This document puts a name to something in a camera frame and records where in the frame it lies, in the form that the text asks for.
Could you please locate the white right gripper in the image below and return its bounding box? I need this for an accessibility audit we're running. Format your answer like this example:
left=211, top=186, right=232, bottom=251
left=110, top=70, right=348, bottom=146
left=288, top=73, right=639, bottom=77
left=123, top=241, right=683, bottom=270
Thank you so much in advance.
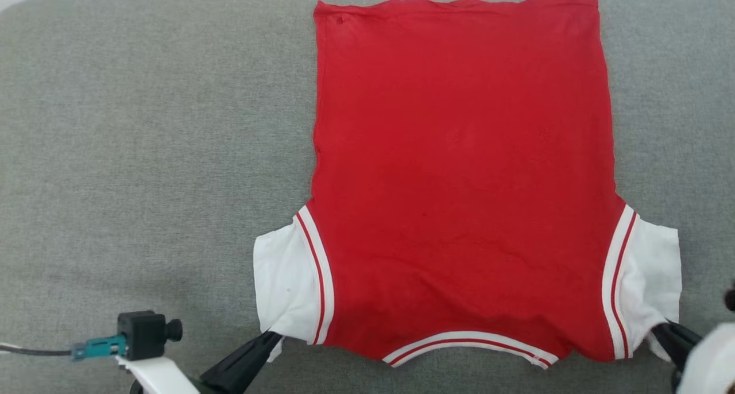
left=651, top=320, right=735, bottom=394

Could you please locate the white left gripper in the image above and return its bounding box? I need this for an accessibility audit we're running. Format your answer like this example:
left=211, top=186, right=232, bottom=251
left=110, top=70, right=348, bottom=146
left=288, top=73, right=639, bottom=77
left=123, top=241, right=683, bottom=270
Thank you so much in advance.
left=117, top=331, right=283, bottom=394

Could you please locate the red and white shirt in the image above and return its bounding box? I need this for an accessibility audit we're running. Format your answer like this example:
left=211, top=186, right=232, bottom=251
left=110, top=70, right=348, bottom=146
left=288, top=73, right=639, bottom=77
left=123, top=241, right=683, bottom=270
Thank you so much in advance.
left=253, top=0, right=683, bottom=370

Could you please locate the grey fabric sofa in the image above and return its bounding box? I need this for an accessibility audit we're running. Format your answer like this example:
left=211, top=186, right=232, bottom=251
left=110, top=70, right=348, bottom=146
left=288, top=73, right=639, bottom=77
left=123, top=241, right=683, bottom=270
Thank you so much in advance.
left=0, top=0, right=735, bottom=394

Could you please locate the teal cable connector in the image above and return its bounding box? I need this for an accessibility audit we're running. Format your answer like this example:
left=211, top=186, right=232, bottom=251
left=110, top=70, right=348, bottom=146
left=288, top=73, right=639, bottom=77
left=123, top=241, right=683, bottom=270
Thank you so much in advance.
left=71, top=335, right=127, bottom=362

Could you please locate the thin black cable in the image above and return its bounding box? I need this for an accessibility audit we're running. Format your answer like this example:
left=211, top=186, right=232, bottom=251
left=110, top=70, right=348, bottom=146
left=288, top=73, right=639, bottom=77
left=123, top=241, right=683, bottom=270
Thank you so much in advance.
left=0, top=343, right=74, bottom=358

